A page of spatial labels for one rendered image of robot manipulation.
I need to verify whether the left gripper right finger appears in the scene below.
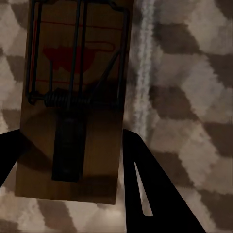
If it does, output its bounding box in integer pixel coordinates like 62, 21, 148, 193
122, 129, 206, 233

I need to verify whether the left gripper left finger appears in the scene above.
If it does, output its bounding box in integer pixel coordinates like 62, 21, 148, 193
0, 129, 20, 187

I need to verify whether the mousetrap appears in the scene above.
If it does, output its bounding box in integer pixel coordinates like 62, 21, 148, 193
15, 0, 134, 205

